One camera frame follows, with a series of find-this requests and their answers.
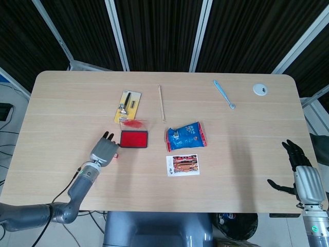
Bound printed postcard white border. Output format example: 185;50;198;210
166;153;200;178

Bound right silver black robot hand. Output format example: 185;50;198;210
267;139;327;206

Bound white round cable grommet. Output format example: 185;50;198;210
252;83;268;96

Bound white partition post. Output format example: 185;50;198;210
104;0;130;72
189;0;215;73
271;10;329;75
32;0;76;70

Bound blue snack bag red edges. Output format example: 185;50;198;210
164;120;208;152

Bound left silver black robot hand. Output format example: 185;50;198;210
88;131;120;167

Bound red ink pad clear lid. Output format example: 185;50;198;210
118;118;150;149

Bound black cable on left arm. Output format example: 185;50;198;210
30;166;83;247

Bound white partition rail blue edge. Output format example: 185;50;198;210
0;66;31;98

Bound black box device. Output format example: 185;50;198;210
0;102;13;121

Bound light blue toothbrush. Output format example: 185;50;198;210
212;79;236;111

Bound black trash bin with bag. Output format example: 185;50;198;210
212;212;259;241

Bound grey robot torso base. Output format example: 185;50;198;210
102;210;215;247

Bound razor in yellow blister pack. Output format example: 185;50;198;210
114;90;143;124

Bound wooden chopstick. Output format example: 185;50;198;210
158;84;167;123
157;84;166;124

